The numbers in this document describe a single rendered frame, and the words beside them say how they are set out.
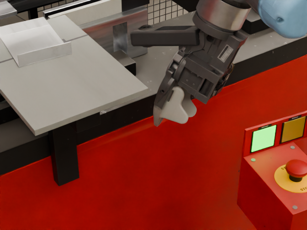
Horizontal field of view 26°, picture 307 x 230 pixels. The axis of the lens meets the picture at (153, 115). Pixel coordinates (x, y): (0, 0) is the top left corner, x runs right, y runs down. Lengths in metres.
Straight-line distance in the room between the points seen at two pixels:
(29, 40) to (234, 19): 0.33
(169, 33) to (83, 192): 0.35
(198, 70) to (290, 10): 0.21
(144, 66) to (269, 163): 0.29
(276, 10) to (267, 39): 0.47
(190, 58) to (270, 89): 0.38
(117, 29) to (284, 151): 0.38
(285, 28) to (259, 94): 0.48
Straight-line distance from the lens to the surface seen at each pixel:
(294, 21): 0.88
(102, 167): 1.19
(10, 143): 1.08
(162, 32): 1.04
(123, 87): 0.96
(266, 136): 1.18
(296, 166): 1.14
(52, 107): 0.93
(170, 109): 1.07
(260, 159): 1.19
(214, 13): 0.98
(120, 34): 1.25
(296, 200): 1.12
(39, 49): 1.02
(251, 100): 1.34
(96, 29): 1.18
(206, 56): 1.03
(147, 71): 1.22
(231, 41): 1.01
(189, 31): 1.02
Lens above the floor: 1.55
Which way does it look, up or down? 37 degrees down
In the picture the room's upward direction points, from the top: straight up
